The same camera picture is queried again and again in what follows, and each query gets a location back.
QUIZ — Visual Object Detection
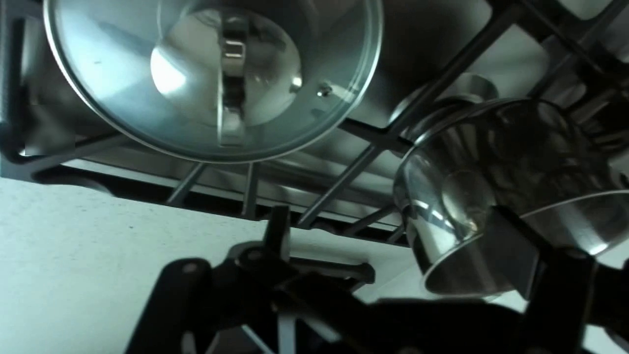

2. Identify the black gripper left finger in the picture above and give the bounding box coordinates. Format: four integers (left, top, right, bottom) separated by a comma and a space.
124, 204, 378, 354

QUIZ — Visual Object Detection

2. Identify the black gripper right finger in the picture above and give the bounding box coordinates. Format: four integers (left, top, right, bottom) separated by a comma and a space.
486, 204, 600, 354

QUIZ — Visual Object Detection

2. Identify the small steel saucepan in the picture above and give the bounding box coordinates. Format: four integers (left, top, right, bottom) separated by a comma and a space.
392, 95, 629, 298

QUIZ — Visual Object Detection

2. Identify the glass pot lid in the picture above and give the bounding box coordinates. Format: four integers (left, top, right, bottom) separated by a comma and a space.
42, 0, 386, 164

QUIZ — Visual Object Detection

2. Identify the stainless steel gas range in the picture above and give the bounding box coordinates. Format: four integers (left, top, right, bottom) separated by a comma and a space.
0, 0, 629, 245

